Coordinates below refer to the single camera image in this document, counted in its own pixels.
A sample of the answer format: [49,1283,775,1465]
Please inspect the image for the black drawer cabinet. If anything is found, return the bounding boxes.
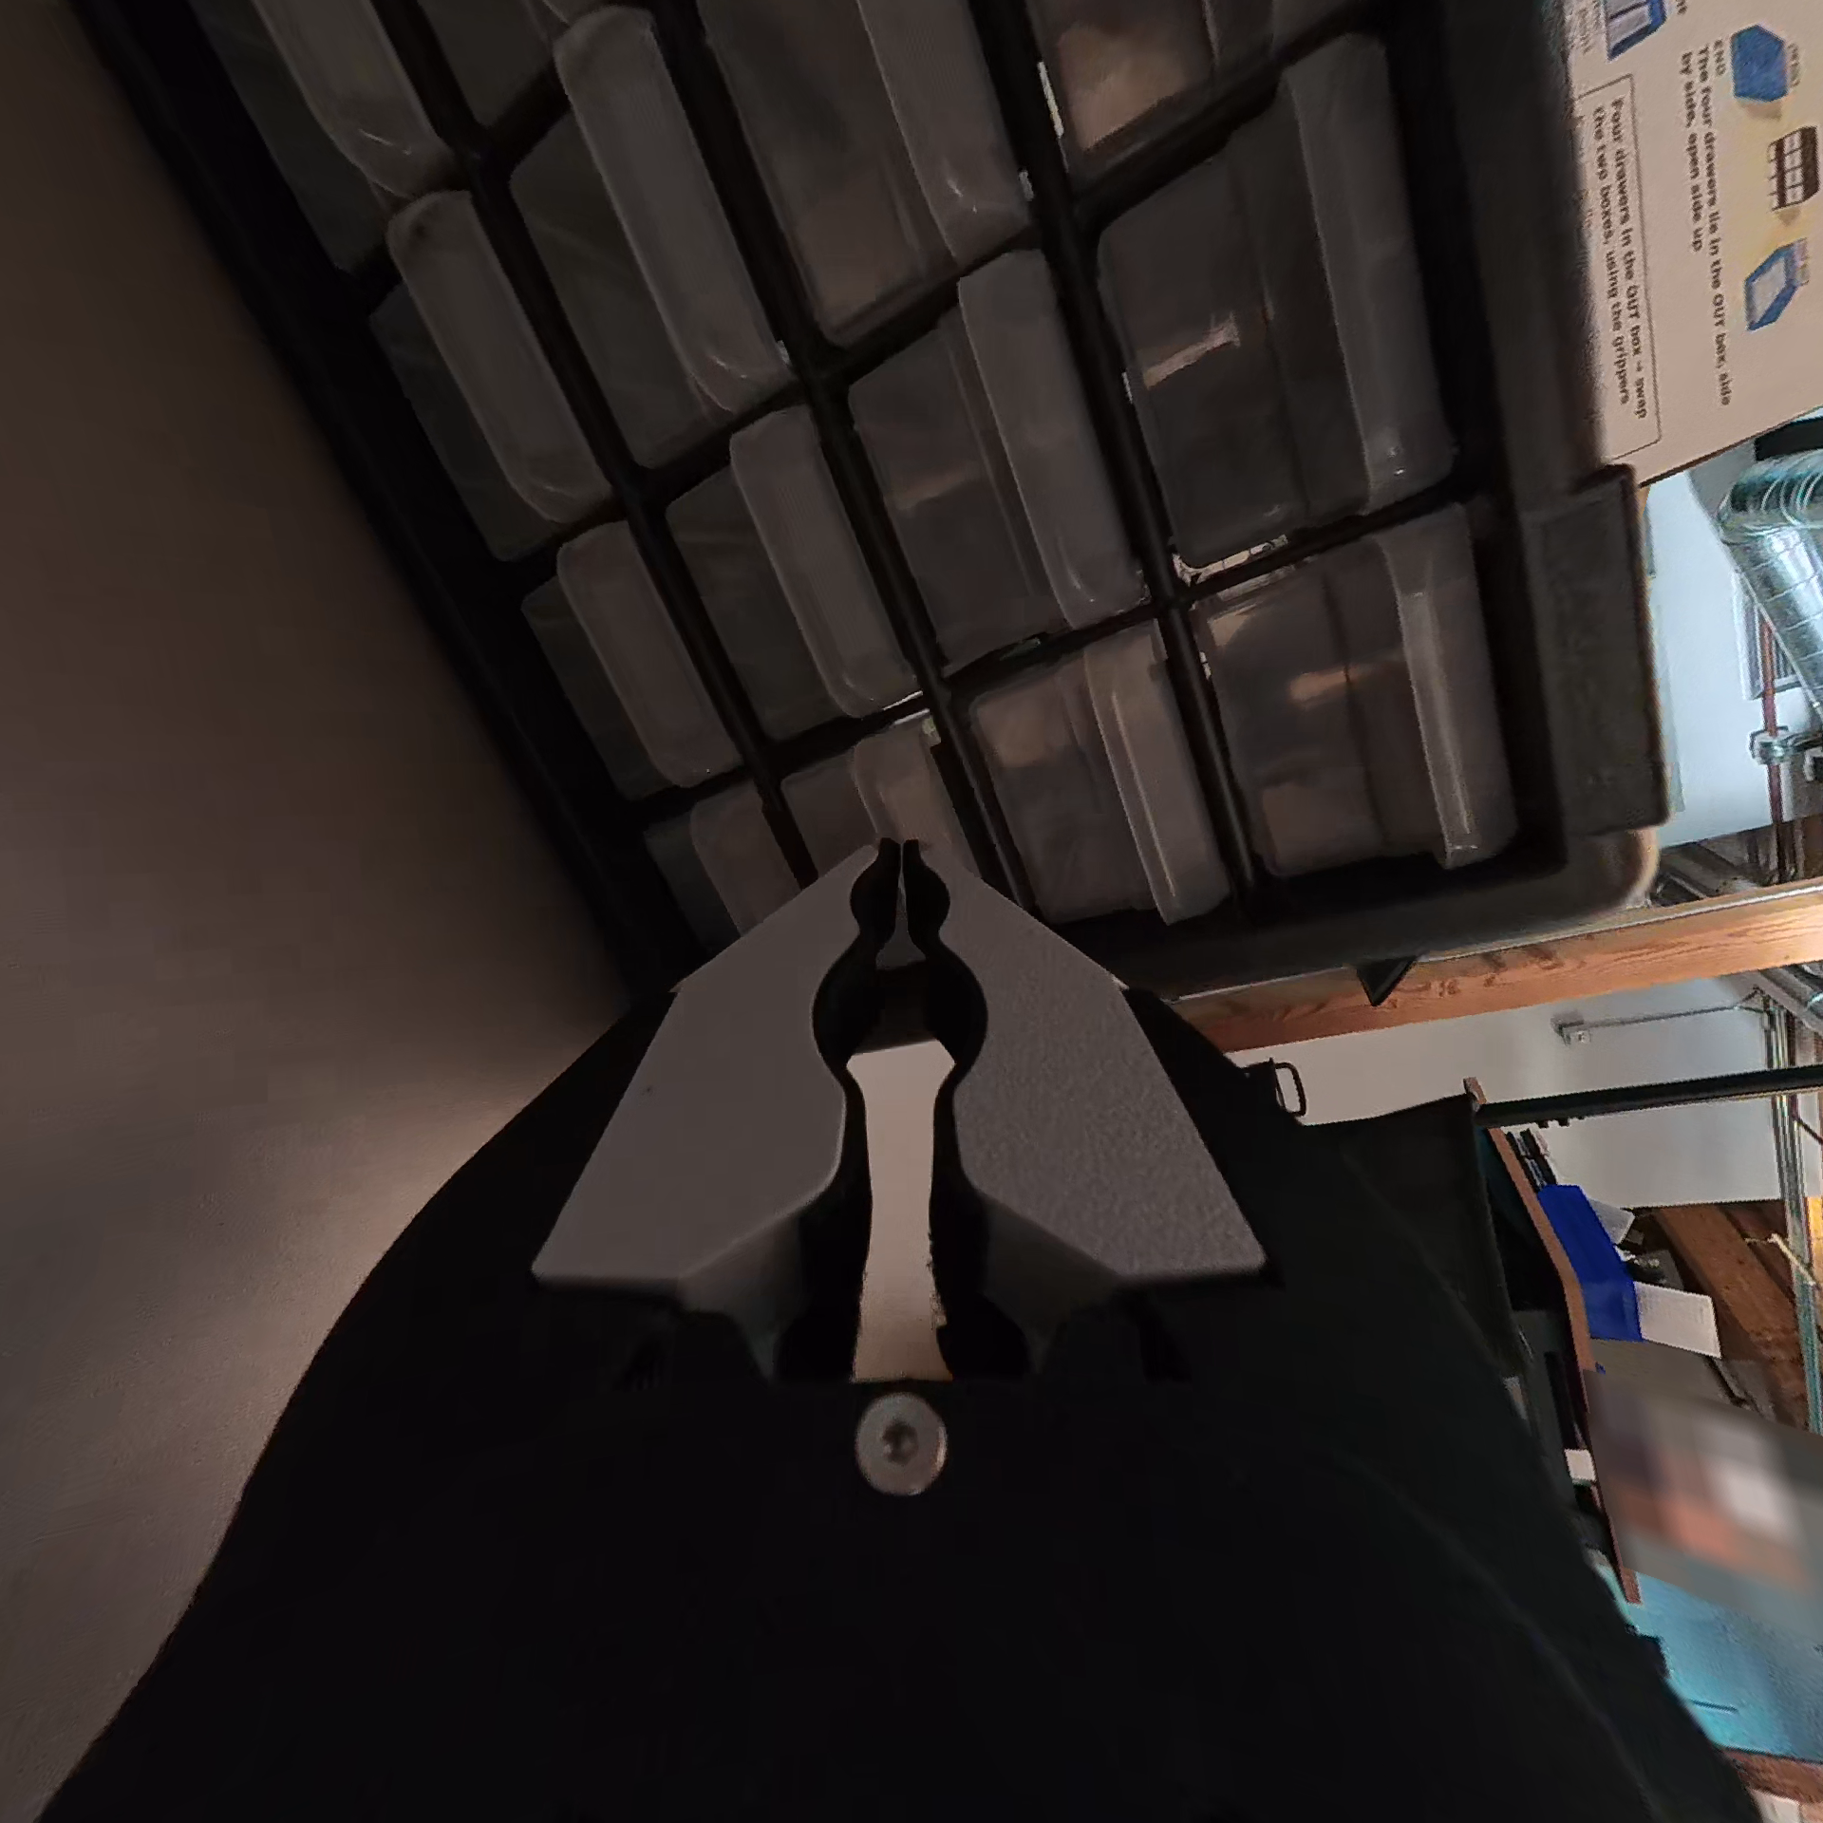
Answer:
[71,0,1679,998]

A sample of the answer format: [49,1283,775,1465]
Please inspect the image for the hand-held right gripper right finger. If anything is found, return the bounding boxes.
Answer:
[901,843,1269,1354]

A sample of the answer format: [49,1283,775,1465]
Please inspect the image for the silver ventilation duct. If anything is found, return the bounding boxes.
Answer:
[1712,454,1823,692]

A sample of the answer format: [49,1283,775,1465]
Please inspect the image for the wooden ceiling beam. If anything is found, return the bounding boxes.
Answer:
[1174,890,1823,1053]

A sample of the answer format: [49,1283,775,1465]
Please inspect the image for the printed instruction poster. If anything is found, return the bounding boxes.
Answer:
[1559,0,1823,475]

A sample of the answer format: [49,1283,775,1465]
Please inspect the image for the blue storage bin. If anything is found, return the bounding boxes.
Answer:
[1546,1183,1642,1347]

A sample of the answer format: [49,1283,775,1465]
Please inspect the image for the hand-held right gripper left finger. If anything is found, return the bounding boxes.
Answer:
[529,840,896,1382]

